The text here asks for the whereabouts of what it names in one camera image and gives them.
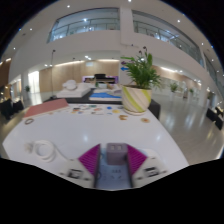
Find blue mat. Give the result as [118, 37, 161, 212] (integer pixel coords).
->
[88, 91, 123, 102]

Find flat pink-red board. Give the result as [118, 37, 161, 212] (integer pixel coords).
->
[23, 98, 70, 120]

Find group of black chairs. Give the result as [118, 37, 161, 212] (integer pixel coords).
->
[205, 105, 224, 131]
[0, 97, 25, 121]

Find small brown ring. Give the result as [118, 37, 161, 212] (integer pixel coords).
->
[23, 117, 35, 126]

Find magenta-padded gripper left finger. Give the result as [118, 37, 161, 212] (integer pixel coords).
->
[59, 143, 102, 188]

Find green plant in striped pot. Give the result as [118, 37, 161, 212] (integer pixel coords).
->
[120, 46, 164, 116]

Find white coiled cable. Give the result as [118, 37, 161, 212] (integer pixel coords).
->
[25, 139, 69, 164]

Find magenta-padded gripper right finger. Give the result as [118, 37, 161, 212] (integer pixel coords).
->
[126, 143, 168, 188]

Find small grey-purple charger block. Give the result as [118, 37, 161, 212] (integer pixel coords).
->
[106, 142, 129, 166]

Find dark piano with lit screen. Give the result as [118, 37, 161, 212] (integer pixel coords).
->
[81, 73, 120, 85]

